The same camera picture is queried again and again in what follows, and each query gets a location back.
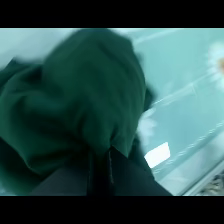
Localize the dark green garment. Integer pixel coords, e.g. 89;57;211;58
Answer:
0;28;155;197

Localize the silver frame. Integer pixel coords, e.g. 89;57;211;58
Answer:
182;162;224;197

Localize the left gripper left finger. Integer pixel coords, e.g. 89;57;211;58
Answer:
30;149;111;197

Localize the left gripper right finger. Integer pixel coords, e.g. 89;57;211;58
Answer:
109;145;173;197

